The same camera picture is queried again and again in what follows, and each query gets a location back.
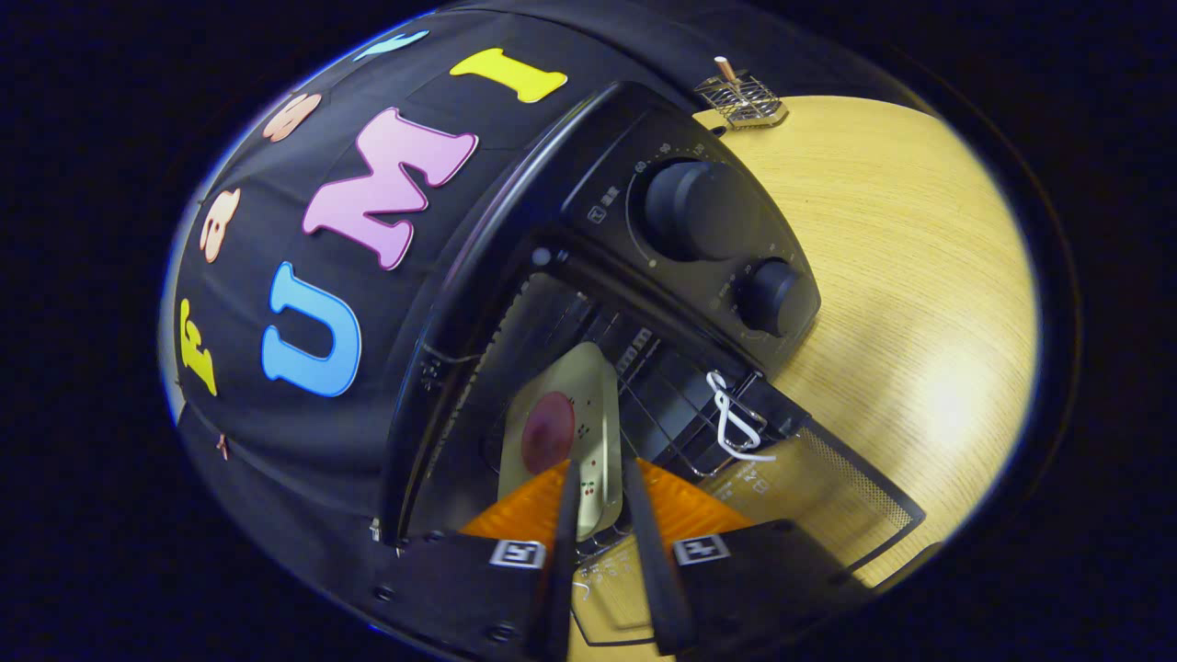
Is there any gold wire basket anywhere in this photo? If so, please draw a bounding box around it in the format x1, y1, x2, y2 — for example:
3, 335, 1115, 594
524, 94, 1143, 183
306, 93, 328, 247
693, 72, 790, 130

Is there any pink meat slice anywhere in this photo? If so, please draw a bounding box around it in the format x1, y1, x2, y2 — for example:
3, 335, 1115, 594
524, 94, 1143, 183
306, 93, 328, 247
520, 392, 577, 476

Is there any black toaster oven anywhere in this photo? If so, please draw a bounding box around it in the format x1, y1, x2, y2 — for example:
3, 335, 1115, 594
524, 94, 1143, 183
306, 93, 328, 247
379, 81, 927, 649

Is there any cream square plate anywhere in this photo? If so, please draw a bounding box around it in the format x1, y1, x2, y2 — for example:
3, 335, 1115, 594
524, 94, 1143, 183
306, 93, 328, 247
497, 342, 623, 543

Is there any white cord loop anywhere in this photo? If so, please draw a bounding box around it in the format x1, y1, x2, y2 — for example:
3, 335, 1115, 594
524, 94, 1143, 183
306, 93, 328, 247
706, 370, 778, 463

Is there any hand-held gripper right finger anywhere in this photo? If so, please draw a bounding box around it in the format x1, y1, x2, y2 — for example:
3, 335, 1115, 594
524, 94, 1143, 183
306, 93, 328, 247
622, 454, 879, 656

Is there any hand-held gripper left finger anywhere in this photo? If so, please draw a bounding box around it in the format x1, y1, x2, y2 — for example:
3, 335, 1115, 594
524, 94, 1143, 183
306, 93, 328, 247
363, 458, 585, 662

